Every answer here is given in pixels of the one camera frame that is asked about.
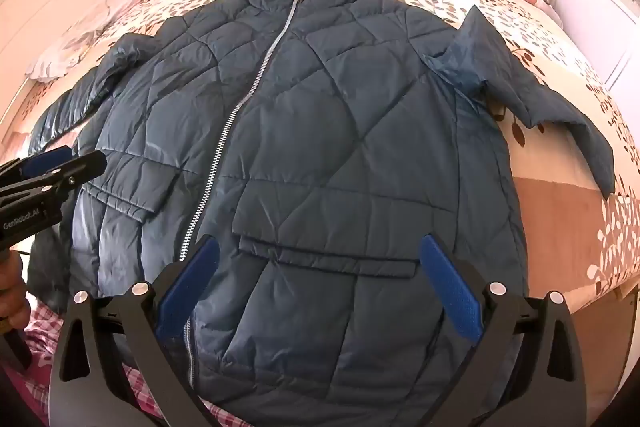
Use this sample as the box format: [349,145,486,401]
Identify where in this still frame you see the pale floral pillow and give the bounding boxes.
[25,0,173,80]

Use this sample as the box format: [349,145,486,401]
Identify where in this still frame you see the pink plaid pants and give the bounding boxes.
[0,307,221,427]

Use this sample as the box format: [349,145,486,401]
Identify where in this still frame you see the beige leaf-patterned blanket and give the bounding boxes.
[0,0,640,408]

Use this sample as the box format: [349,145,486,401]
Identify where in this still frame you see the dark blue quilted jacket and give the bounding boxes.
[27,0,616,418]

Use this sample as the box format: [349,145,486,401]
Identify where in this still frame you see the person's left hand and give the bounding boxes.
[0,251,32,334]

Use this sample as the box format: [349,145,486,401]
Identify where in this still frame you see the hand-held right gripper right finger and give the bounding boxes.
[419,233,588,427]

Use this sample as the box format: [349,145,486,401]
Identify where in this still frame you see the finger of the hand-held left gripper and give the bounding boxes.
[0,146,73,188]
[0,151,107,212]

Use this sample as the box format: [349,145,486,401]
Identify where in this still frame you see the white wardrobe with floral panels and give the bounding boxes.
[550,0,640,118]

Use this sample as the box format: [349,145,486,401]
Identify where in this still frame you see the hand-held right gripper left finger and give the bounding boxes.
[48,234,223,427]

